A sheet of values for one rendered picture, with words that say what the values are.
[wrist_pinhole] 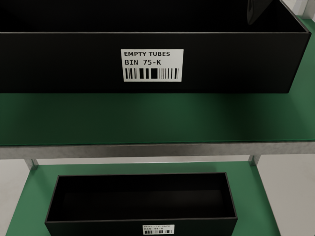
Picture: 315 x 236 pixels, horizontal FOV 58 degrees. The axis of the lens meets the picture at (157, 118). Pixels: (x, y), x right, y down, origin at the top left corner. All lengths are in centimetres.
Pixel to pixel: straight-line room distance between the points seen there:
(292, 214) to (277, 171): 25
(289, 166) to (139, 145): 139
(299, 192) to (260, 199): 56
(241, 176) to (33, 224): 76
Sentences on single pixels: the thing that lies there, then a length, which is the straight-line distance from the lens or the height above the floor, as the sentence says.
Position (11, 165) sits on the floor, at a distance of 178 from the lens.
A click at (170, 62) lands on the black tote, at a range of 46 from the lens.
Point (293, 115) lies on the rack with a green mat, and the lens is 50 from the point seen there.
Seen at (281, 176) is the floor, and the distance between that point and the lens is 168.
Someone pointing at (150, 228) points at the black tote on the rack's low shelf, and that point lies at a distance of 93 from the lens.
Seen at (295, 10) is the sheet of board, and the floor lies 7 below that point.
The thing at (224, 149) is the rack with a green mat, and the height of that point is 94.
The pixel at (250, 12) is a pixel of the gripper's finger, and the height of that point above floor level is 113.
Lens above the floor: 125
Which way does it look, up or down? 42 degrees down
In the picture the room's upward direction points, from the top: straight up
